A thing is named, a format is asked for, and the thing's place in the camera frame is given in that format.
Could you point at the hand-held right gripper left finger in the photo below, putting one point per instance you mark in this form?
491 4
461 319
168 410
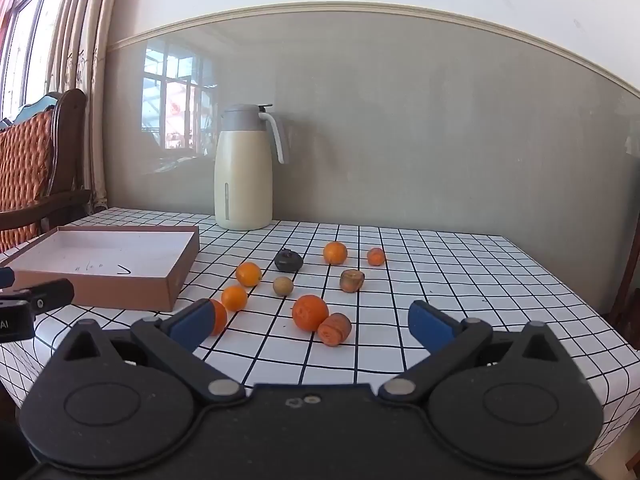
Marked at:
192 322

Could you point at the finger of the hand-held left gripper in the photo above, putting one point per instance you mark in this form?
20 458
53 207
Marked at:
6 277
47 293

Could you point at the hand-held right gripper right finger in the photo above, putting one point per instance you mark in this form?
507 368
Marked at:
427 325

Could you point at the brown cardboard box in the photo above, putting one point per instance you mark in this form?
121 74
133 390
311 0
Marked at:
100 255

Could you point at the orange carrot piece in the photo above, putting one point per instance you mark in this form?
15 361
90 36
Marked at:
376 256
334 329

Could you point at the brownish carrot piece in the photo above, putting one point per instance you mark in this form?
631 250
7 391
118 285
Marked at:
352 280

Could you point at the tan longan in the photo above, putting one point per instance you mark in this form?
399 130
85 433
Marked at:
283 286

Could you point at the dark mangosteen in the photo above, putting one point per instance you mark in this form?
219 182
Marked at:
287 260

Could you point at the large orange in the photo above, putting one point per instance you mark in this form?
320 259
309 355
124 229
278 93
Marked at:
310 312

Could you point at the white checked tablecloth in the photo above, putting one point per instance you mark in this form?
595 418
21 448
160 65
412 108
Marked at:
450 285

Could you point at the wooden sofa with orange cushions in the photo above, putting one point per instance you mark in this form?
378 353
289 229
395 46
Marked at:
30 160

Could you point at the cream thermos jug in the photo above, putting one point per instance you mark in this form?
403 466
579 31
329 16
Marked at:
242 185

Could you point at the dark wooden chair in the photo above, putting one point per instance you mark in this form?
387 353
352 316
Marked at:
626 285

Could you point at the beige curtain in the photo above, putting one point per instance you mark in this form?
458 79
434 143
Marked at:
95 85

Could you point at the window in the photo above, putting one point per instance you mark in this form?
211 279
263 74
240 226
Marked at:
30 35

